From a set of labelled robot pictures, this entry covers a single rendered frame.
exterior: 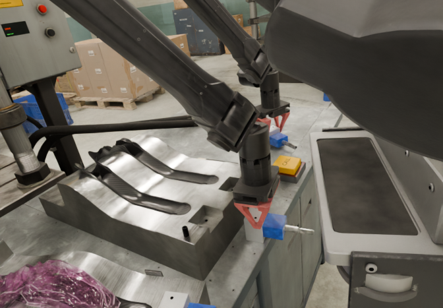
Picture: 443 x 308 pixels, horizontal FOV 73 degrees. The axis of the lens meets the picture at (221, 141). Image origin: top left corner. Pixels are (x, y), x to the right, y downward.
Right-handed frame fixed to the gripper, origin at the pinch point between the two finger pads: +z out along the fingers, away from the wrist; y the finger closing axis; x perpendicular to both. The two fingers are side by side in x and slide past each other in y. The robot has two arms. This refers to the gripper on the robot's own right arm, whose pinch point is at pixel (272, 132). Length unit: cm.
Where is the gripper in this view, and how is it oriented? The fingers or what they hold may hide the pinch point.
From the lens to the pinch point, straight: 97.2
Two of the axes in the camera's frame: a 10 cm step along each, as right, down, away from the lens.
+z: 1.4, 8.8, 4.5
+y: -8.5, 3.4, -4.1
